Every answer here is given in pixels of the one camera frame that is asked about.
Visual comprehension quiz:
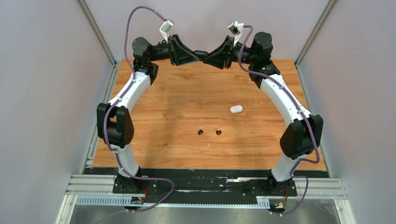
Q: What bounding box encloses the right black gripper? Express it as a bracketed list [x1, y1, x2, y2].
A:
[204, 35, 257, 69]

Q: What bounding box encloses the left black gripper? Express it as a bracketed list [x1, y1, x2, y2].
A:
[148, 35, 199, 66]

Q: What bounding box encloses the white earbud charging case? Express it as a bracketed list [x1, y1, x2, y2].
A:
[230, 105, 243, 114]

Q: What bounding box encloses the black earbud charging case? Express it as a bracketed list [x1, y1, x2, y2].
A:
[193, 50, 209, 61]

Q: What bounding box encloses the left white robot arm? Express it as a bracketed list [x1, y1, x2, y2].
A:
[97, 35, 207, 193]

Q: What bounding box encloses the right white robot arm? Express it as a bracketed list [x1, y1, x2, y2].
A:
[198, 32, 324, 195]

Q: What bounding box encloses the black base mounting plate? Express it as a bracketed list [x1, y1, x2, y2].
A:
[112, 168, 298, 206]

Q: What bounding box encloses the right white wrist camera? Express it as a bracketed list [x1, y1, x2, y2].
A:
[227, 21, 245, 46]

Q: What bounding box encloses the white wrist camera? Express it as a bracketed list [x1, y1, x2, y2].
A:
[159, 20, 174, 43]
[227, 21, 245, 46]

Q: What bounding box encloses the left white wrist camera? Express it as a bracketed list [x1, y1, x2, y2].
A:
[159, 20, 174, 43]

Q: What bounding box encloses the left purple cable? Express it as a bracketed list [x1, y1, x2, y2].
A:
[103, 5, 175, 213]

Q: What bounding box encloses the grey slotted cable duct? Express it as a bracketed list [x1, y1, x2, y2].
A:
[75, 196, 270, 209]

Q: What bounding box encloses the aluminium frame rail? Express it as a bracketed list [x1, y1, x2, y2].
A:
[59, 175, 356, 224]

